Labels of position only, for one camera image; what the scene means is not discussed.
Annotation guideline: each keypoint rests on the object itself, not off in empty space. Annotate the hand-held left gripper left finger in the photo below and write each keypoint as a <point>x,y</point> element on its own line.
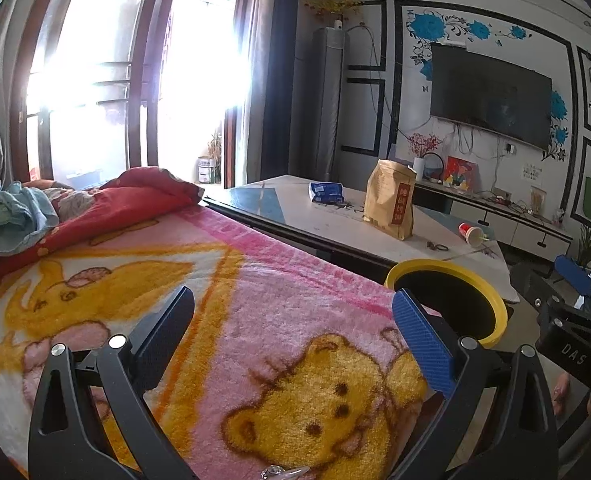
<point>164,330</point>

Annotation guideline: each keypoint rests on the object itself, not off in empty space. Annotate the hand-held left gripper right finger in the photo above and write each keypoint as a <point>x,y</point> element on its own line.
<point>420,335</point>

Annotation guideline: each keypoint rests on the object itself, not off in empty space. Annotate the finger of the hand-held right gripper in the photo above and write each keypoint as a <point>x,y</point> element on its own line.
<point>538,287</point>
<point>573,274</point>

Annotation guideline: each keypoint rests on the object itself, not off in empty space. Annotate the yellow rimmed waste bin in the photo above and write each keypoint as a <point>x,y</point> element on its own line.
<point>495,320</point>

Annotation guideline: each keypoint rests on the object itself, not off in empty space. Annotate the person's right hand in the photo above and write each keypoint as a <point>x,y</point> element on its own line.
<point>561,392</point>

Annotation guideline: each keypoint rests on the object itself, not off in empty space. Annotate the white television cabinet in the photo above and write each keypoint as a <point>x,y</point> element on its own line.
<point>515,230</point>

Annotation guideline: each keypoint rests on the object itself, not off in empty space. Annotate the red paper cup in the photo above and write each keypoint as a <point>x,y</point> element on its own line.
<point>470,234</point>

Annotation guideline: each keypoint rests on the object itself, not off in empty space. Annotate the pink cartoon printed blanket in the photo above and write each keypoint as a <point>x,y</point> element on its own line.
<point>275,300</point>

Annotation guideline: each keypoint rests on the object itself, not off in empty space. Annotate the red printed quilt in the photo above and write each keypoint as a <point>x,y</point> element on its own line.
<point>125,200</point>

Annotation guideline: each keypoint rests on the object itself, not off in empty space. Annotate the brown paper bag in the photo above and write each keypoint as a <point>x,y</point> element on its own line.
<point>390,200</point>

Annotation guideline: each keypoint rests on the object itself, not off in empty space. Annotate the round black rimmed mirror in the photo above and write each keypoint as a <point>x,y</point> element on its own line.
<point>438,167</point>

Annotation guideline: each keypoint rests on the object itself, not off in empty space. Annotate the marble top coffee table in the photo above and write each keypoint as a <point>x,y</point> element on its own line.
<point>300,220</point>

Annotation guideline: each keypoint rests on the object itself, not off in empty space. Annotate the white vase with red flowers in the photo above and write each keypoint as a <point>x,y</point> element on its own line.
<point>418,165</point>

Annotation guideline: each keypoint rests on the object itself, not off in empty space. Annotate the blue tissue packet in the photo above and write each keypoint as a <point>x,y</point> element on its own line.
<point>326,192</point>

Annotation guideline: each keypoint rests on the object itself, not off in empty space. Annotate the balcony potted plant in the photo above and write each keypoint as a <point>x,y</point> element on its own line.
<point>211,160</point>

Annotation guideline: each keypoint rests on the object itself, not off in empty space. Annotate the light blue crumpled cloth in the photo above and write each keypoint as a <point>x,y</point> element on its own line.
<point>15,215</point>

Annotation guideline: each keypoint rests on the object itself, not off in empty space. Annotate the grey standing air conditioner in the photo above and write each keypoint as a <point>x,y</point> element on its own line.
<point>320,110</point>

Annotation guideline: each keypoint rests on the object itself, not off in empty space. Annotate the yellow artificial flowers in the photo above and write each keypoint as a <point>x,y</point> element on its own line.
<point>333,7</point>

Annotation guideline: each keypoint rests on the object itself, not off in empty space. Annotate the red picture frame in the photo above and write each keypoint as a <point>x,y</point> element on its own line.
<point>460,172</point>

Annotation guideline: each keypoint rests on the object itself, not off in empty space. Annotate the wall mounted television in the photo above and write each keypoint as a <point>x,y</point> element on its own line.
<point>490,95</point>

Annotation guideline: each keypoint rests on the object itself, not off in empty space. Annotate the brown balcony door frame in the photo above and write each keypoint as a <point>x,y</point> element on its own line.
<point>145,60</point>

